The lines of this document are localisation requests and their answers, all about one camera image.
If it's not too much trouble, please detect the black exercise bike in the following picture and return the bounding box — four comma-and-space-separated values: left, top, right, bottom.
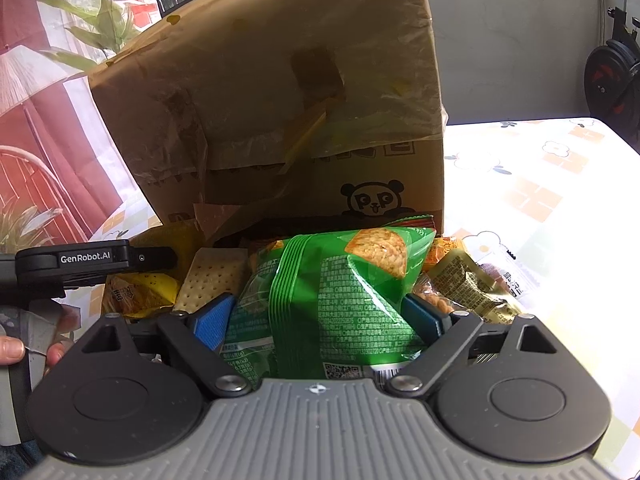
582, 0, 640, 153

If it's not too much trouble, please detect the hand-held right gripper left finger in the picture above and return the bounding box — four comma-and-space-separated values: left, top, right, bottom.
80, 292, 253, 398

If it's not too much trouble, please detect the white clear snack packet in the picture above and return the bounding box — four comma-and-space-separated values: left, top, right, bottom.
475, 252, 543, 303

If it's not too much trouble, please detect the red-edged green packet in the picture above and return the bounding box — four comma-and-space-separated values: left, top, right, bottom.
385, 214, 436, 233

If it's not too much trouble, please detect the green snack packet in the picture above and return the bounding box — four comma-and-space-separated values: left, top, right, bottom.
220, 227, 438, 382

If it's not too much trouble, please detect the yellow snack packet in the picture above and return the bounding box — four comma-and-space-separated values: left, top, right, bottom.
102, 222, 201, 319

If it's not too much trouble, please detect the clear fried snack packet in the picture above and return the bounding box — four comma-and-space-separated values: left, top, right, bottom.
410, 277, 463, 318

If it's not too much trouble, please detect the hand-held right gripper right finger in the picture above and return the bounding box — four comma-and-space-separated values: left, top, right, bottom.
387, 292, 561, 398

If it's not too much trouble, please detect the clear cracker packet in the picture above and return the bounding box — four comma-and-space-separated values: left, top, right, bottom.
172, 247, 251, 316

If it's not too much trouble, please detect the brown cardboard box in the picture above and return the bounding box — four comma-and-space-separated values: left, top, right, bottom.
90, 0, 448, 241

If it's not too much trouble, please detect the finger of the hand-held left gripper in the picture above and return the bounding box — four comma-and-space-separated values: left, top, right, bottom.
131, 247, 179, 274

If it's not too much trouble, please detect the person's left hand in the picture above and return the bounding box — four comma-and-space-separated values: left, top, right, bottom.
0, 335, 76, 376

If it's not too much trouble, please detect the gold foil snack packet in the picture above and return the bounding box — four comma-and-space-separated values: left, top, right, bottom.
425, 250, 523, 324

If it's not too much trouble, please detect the orange patterned snack packet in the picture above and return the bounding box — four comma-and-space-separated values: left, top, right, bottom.
427, 235, 468, 268

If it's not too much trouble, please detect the floral checkered tablecloth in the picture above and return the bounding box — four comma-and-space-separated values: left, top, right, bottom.
65, 117, 640, 480

